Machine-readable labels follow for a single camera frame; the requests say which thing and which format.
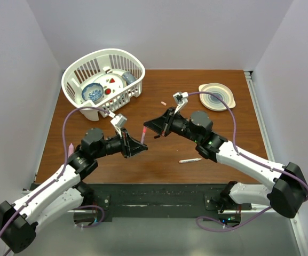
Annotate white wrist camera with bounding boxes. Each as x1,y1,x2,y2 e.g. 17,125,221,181
173,92,188,114
111,114,128,136

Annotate blue patterned bowl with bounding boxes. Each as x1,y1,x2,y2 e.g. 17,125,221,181
82,83,104,102

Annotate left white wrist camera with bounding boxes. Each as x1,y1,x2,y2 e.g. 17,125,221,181
111,114,128,136

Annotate beige plate blue rings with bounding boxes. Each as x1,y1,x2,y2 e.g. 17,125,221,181
198,83,236,111

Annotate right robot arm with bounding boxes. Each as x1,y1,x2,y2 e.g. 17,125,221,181
144,107,308,219

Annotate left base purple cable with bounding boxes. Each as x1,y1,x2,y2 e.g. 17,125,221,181
73,204,106,229

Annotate pink highlighter pen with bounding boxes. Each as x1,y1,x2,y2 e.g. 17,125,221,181
140,133,146,144

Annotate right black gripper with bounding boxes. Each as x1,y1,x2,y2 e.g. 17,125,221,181
144,107,201,143

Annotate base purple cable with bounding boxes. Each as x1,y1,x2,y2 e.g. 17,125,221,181
73,204,106,229
195,207,273,233

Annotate white strawberry plate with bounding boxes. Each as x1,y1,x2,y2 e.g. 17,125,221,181
93,73,126,99

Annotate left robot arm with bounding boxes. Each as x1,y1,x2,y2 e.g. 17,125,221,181
0,128,148,253

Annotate grey blue cup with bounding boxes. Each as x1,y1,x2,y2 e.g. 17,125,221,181
121,71,137,85

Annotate purple pen cap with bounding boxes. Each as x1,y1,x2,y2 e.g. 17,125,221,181
68,143,74,157

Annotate aluminium frame rail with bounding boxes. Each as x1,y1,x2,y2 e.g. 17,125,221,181
244,71,308,255

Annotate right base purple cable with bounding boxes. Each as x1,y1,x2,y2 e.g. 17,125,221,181
195,207,273,233

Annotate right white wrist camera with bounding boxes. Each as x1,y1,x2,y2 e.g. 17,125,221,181
173,92,188,114

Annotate white plastic dish basket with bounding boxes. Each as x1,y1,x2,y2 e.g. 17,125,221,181
61,49,146,112

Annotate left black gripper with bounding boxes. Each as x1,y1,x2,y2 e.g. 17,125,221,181
93,127,147,159

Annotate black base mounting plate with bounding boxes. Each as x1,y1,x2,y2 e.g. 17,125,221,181
30,182,253,222

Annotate white pink-end marker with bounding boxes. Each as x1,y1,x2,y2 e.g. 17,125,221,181
178,158,202,164

